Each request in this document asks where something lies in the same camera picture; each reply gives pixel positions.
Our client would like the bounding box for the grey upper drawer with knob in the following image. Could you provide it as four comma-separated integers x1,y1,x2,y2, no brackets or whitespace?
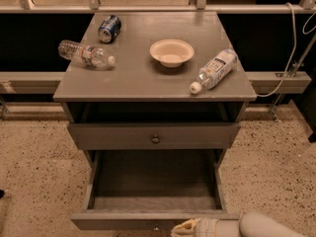
68,122,240,150

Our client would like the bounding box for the grey wooden drawer cabinet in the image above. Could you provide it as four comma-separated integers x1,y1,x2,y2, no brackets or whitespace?
54,12,256,161

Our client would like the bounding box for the blue soda can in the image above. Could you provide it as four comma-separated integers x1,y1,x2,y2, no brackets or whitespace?
98,15,121,43

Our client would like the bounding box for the clear plastic water bottle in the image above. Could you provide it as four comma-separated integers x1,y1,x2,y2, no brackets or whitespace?
58,39,116,68

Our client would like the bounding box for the white cable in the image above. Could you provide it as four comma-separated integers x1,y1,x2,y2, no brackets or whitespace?
256,1,316,99

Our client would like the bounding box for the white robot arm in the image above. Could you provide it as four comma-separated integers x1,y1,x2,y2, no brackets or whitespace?
171,212,305,237

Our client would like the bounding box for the white paper bowl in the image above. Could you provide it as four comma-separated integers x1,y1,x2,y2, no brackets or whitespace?
149,39,195,68

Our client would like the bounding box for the white labelled plastic bottle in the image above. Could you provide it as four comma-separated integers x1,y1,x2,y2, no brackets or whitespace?
190,49,238,94

